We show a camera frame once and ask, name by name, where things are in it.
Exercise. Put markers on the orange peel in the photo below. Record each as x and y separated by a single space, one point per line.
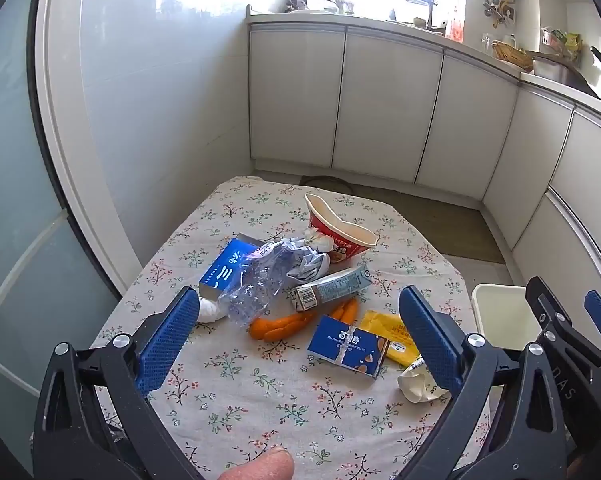
349 310
275 327

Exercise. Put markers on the white trash bin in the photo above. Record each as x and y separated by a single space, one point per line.
500 315

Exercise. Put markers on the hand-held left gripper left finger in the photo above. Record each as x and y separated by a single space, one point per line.
165 335

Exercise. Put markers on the cookware on countertop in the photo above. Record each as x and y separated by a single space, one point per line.
320 2

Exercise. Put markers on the blue biscuit box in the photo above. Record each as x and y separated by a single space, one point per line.
340 342

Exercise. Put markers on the white kitchen countertop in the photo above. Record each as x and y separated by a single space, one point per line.
480 47

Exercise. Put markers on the blue tissue box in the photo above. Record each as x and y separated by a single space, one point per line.
225 272

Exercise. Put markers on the metal pot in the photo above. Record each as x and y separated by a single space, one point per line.
553 67

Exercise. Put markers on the person's left hand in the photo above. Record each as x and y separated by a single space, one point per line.
258 467

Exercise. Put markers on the metal dish rack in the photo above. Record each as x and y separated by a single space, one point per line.
421 0

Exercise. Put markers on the yellow packet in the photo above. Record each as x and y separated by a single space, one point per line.
380 325

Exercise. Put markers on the blue white wrapper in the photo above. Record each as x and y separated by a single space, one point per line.
308 265

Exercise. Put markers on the light blue milk carton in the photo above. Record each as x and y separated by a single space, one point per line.
330 287

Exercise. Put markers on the wicker basket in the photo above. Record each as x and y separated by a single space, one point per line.
513 55

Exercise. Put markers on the colourful food packets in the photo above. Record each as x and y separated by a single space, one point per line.
563 40

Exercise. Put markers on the frosted glass sliding door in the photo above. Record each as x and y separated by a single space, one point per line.
20 210

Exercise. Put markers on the row of white cabinet doors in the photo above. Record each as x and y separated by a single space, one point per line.
380 105

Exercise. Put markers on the white paper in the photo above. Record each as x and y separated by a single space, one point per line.
415 385

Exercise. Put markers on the floral tablecloth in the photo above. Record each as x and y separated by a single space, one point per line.
260 410

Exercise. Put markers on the red instant noodle cup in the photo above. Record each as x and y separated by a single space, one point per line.
348 247

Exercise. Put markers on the crushed clear plastic bottle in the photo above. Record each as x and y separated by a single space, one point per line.
255 295

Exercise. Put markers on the metal pipes and valves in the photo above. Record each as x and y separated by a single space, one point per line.
498 7

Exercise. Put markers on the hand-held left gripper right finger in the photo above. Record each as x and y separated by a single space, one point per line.
430 340

